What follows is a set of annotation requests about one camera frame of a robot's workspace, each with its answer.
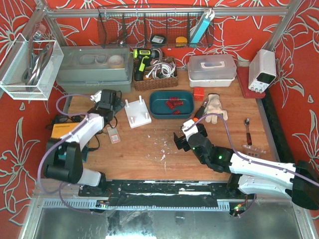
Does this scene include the white peg base plate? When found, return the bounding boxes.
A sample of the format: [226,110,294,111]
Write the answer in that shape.
[124,95,152,128]

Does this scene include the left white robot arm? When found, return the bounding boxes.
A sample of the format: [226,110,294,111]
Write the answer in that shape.
[37,89,124,190]

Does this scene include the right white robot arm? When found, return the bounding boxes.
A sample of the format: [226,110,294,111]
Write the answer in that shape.
[173,120,319,210]

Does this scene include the small plastic parts bag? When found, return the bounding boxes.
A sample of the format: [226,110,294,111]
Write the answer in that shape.
[107,126,121,144]

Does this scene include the teal plastic tray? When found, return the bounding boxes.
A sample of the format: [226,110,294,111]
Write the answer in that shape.
[149,90,194,120]

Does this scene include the wicker basket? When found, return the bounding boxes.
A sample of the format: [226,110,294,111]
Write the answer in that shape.
[132,57,178,91]

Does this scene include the white work glove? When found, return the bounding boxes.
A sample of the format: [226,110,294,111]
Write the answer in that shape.
[204,94,228,124]

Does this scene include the grey plastic toolbox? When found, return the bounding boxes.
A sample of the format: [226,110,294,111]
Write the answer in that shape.
[56,46,134,94]

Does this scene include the orange red cube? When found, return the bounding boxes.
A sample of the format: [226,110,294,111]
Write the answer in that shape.
[193,87,205,101]

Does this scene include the clear bag with parts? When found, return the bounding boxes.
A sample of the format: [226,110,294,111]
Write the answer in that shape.
[242,144,267,158]

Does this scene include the orange and teal device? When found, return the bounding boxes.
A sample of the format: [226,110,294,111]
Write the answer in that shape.
[51,122,89,163]

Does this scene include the white plastic storage box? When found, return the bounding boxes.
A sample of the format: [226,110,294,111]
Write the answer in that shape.
[187,54,237,88]

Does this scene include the red book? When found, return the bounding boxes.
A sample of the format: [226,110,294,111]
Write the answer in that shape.
[236,66,266,99]

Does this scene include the white power supply unit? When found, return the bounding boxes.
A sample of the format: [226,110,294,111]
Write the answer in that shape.
[248,49,276,94]

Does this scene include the light blue book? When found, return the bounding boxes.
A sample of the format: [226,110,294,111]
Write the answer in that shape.
[189,18,210,47]

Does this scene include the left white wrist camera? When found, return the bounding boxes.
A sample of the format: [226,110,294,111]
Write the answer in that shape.
[90,90,102,103]

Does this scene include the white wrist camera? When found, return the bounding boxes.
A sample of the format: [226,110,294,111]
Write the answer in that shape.
[90,90,102,103]
[181,119,198,140]

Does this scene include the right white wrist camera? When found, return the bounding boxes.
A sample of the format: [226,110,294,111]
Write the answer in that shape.
[181,119,198,140]

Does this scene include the orange handled screwdriver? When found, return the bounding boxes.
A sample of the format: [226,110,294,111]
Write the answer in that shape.
[193,100,207,122]

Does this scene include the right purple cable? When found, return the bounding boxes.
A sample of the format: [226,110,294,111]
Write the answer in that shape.
[181,113,319,217]

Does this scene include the black cable tangle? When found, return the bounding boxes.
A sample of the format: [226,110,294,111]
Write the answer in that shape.
[45,113,88,130]

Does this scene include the green yellow cordless drill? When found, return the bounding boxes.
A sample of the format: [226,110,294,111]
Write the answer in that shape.
[133,48,160,81]

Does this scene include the red handled ratchet wrench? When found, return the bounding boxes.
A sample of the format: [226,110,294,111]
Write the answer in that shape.
[244,118,252,145]

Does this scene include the white coiled cables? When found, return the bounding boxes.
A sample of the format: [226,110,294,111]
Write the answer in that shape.
[147,62,177,80]

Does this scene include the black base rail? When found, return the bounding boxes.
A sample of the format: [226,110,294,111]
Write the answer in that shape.
[78,180,245,211]

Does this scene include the black wire mesh shelf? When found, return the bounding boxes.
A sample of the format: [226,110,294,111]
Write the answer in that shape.
[97,4,214,48]

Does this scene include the grey cables in bin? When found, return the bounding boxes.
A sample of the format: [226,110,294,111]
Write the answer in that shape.
[21,37,54,92]

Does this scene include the clear acrylic wall bin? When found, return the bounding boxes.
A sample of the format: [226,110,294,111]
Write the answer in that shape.
[0,34,64,101]

